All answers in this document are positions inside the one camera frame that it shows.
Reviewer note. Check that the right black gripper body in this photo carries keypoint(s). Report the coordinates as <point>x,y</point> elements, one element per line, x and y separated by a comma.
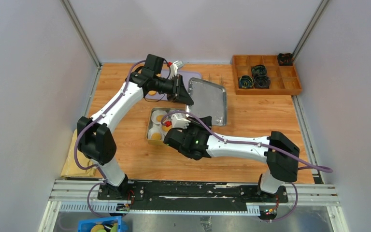
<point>193,126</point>

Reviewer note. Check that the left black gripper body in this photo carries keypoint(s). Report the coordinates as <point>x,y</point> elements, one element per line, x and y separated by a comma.
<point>171,87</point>

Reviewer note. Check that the round orange cookie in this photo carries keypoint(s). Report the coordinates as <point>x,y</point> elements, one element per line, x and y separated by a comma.
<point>152,93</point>
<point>165,129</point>
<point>160,118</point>
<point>156,136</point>

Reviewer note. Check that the square metal cookie tin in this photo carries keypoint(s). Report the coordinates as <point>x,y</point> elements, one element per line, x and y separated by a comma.
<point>151,125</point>

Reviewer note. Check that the silver tin lid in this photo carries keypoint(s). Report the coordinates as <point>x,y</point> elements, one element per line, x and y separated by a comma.
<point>210,99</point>

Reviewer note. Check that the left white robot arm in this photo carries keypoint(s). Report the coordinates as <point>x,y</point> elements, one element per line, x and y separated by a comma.
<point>95,146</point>

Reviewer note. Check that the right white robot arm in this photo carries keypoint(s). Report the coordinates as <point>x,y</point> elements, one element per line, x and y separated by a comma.
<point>276,151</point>

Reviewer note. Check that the white paper cup centre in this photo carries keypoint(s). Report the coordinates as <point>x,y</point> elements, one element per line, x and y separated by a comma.
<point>165,125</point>

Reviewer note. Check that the white paper cup bottom-left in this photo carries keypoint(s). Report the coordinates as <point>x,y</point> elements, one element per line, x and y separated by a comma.
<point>154,130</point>

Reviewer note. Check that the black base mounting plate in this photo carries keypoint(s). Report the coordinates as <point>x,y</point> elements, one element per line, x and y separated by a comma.
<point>181,196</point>

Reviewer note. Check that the orange wooden compartment box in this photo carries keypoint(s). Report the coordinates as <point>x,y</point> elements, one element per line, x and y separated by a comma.
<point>284,79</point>

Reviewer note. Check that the yellow folded cloth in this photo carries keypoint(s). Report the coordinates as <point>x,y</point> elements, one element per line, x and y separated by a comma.
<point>70,168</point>

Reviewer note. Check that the blue plastic bin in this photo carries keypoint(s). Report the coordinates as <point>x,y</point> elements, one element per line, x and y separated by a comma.
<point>107,224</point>

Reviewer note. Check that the black cable coil corner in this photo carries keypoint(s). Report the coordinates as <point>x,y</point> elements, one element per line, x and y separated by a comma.
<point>285,59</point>

